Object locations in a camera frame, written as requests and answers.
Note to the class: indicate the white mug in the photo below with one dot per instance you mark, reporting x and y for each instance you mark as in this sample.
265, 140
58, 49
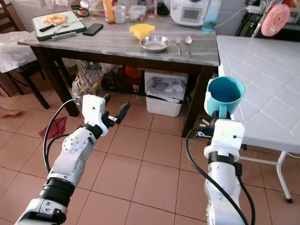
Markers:
119, 15

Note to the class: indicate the orange sauce bottle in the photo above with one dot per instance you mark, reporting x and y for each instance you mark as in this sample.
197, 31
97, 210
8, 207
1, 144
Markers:
108, 13

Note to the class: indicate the white charger plug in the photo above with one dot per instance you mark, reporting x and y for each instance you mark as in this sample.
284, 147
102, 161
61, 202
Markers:
253, 9

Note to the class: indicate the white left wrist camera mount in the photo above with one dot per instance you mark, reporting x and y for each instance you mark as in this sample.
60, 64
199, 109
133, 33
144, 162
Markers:
93, 112

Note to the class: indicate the printed paper bag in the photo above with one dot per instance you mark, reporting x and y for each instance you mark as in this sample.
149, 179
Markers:
86, 79

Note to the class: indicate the grey topped wooden table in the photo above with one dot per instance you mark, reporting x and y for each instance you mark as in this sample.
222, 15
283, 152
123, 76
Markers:
56, 82

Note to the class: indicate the pink round fan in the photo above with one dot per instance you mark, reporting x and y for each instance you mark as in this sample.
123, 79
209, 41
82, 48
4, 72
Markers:
275, 21

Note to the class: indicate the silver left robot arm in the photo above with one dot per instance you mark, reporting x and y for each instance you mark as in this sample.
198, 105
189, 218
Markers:
70, 159

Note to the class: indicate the clear teal capped water bottle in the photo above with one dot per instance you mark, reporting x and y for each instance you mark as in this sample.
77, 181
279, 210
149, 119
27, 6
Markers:
211, 18

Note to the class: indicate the white kitchen machine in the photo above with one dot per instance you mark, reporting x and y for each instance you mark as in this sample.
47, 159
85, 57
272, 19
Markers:
190, 14

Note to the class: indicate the black smartphone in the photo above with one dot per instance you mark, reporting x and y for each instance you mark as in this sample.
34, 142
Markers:
93, 29

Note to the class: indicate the white tiled table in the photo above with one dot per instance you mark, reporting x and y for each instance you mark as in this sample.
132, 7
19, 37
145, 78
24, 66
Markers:
262, 84

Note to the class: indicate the black bag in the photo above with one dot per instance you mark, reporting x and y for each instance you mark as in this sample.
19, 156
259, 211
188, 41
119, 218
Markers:
248, 23

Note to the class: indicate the person's bare foot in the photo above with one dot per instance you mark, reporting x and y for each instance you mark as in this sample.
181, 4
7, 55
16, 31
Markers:
9, 111

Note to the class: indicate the stainless steel plate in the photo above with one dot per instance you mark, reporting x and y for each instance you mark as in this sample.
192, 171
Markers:
154, 44

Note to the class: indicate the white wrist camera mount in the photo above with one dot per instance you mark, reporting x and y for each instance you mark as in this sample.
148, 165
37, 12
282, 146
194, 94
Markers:
225, 138
93, 112

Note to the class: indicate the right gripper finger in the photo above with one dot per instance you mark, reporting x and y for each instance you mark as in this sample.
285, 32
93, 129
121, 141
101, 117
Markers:
213, 116

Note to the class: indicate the dark green cutting board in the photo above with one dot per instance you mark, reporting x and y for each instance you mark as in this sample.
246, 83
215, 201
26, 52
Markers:
75, 27

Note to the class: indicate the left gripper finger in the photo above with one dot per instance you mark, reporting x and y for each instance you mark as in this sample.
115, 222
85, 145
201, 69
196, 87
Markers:
107, 99
123, 112

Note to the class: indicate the dark wooden chair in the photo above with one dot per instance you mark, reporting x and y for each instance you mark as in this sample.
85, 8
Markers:
7, 16

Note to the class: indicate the red cloth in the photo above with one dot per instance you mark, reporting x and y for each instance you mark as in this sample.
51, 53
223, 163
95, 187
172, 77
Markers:
54, 127

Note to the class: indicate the flat bread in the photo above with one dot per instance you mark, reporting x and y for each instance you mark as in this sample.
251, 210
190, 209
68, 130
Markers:
55, 19

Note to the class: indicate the teal mug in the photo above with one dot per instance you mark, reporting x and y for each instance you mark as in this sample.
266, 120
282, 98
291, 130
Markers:
225, 91

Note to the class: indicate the small clear lidded container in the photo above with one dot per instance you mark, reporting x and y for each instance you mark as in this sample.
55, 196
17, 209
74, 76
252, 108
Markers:
137, 13

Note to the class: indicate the yellow plastic bowl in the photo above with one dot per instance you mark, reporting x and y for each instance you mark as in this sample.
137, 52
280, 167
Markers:
142, 31

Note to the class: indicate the silver spoon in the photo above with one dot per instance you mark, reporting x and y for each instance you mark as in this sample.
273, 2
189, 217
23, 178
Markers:
188, 40

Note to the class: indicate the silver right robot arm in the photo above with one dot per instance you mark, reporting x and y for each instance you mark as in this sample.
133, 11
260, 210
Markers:
222, 197

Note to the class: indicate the white cloth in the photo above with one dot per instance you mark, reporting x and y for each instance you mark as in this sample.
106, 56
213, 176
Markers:
16, 51

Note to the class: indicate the dark crate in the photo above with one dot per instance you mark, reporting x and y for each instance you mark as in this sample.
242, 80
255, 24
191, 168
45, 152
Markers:
122, 83

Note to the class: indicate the silver fork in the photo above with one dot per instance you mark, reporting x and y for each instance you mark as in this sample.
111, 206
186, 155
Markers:
178, 44

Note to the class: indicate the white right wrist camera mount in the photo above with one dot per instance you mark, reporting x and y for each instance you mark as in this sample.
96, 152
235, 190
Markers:
225, 138

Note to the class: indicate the white plastic bin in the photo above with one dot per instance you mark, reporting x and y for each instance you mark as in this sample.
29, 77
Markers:
161, 107

